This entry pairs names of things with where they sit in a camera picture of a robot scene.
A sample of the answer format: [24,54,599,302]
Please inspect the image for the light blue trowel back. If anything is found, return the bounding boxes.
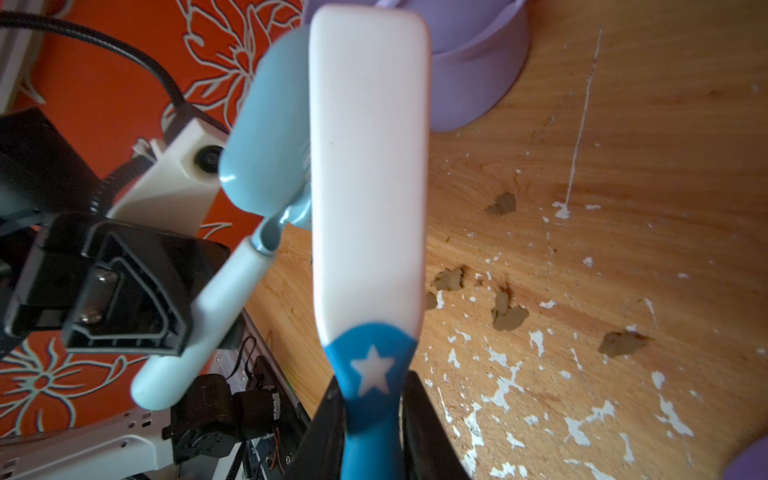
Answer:
[130,23,313,412]

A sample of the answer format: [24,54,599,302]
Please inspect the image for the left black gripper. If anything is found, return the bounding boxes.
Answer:
[1,107,230,357]

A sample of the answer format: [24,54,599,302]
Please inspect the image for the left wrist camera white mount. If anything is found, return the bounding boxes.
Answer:
[107,118,227,236]

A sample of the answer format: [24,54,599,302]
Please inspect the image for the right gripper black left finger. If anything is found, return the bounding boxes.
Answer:
[284,377,346,480]

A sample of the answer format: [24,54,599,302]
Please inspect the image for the purple trowel pink handle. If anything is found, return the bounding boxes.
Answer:
[722,436,768,480]

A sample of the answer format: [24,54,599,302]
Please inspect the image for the purple plastic bucket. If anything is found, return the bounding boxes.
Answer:
[302,1,530,132]

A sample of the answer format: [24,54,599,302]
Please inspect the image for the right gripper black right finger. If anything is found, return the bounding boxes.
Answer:
[401,371,470,480]

